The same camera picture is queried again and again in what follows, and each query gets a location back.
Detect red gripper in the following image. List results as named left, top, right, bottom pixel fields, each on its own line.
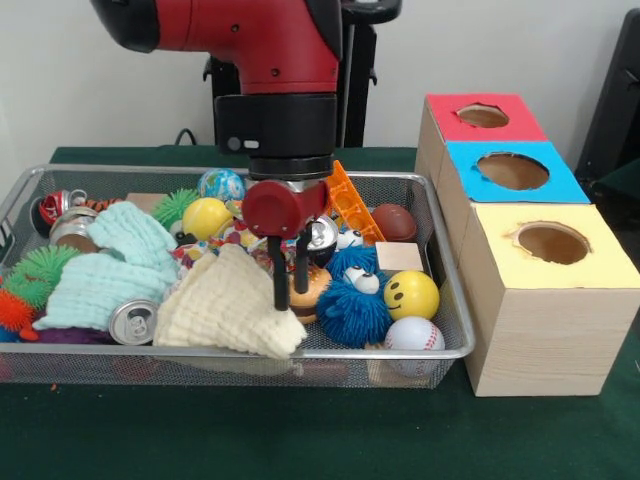
left=241, top=178, right=332, bottom=313

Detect cream knitted cloth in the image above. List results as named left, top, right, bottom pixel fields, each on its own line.
left=152, top=243, right=309, bottom=360

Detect shallow clear mesh bin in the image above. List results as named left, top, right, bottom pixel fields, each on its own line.
left=0, top=163, right=476, bottom=389

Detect wooden box with three holes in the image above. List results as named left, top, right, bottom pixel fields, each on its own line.
left=413, top=92, right=640, bottom=397

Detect blue spiky toy with eyes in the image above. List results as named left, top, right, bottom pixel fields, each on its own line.
left=315, top=264, right=394, bottom=350

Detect orange plastic ladder toy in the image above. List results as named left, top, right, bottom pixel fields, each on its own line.
left=327, top=159, right=387, bottom=247

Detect plain yellow ball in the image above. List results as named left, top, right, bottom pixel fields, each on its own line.
left=182, top=197, right=235, bottom=242

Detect pale wooden block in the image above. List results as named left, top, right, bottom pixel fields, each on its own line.
left=375, top=241, right=425, bottom=274

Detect brown toy football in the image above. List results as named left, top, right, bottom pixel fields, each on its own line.
left=370, top=203, right=419, bottom=244

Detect yellow smiley ball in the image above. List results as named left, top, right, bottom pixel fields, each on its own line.
left=383, top=270, right=441, bottom=322

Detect white baseball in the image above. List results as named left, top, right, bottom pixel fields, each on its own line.
left=383, top=315, right=446, bottom=351

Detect mint green knitted cloth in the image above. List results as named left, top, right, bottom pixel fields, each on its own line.
left=87, top=201, right=179, bottom=271
left=32, top=252, right=181, bottom=331

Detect dark green tablecloth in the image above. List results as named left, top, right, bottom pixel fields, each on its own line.
left=0, top=144, right=640, bottom=480
left=592, top=159, right=640, bottom=236

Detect black upright panel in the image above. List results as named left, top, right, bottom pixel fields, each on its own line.
left=574, top=7, right=640, bottom=176

